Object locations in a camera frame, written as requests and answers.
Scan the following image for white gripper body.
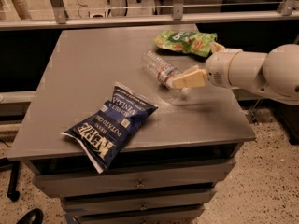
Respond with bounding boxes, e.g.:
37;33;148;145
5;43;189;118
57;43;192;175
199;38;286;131
206;49;242;88

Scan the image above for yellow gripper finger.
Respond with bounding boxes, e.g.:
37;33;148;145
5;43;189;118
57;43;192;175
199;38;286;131
209;42;225;53
172;69;207;89

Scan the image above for clear plastic water bottle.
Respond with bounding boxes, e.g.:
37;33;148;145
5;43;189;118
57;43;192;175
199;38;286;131
141;51;191;97

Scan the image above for blue kettle chip bag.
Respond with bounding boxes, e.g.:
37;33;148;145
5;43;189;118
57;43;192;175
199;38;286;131
62;83;158;174

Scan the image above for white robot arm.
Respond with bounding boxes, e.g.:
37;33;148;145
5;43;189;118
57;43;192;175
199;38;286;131
171;42;299;105

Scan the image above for green chip bag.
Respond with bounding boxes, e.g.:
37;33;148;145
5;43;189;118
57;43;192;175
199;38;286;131
154;30;217;58

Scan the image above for grey metal railing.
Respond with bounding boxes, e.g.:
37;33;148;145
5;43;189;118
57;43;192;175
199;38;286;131
0;0;299;31

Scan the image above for grey drawer cabinet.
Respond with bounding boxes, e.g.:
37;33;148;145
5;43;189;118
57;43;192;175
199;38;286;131
9;27;255;224

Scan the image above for bottom grey drawer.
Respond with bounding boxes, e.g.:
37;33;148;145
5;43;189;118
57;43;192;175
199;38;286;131
78;205;204;224

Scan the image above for grey drawer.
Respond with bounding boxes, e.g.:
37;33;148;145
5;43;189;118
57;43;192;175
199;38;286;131
63;189;216;216
35;158;235;198
78;205;204;224

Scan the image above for middle grey drawer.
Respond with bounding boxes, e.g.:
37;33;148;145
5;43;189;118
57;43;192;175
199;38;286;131
63;189;216;216

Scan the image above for top grey drawer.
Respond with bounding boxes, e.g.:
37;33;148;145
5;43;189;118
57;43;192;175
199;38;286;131
35;158;235;198

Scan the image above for person legs tan trousers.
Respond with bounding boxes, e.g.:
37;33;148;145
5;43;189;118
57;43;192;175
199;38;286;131
11;0;32;20

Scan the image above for black chair leg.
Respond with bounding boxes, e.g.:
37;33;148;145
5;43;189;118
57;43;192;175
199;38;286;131
0;158;20;202

